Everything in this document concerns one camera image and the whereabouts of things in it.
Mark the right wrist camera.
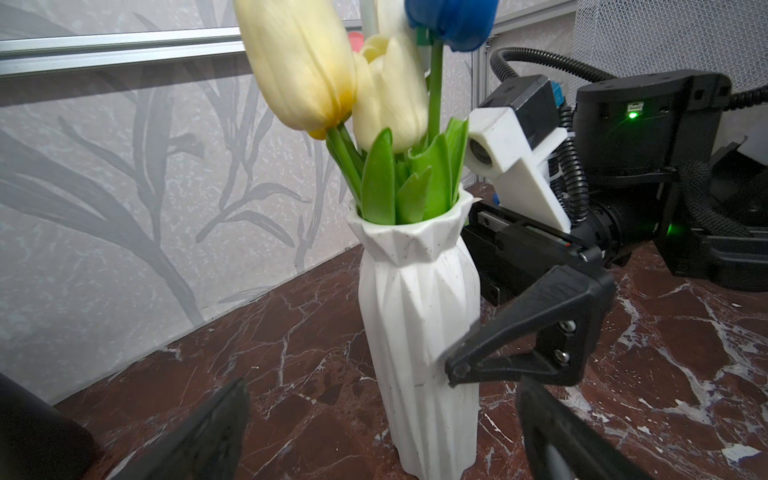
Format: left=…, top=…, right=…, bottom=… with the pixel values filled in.
left=465, top=75, right=572, bottom=234

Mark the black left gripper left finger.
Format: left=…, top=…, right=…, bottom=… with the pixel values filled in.
left=116, top=379, right=250, bottom=479

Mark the white ribbed ceramic vase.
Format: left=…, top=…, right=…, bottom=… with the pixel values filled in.
left=347, top=190, right=481, bottom=479

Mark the pink tulip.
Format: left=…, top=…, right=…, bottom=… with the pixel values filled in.
left=348, top=31, right=365, bottom=53

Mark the black cylindrical vase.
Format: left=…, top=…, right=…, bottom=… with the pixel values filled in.
left=1, top=375, right=97, bottom=479

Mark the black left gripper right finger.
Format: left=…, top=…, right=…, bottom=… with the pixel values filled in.
left=516, top=377, right=650, bottom=479

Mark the blue tulip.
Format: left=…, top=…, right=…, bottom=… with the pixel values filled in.
left=405, top=0, right=499, bottom=144

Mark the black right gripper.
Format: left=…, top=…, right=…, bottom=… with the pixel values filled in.
left=444, top=201, right=616, bottom=387

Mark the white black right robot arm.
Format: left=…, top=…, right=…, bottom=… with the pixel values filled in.
left=445, top=47, right=767, bottom=386

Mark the cream white tulip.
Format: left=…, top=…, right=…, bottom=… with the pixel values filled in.
left=234, top=0, right=363, bottom=205

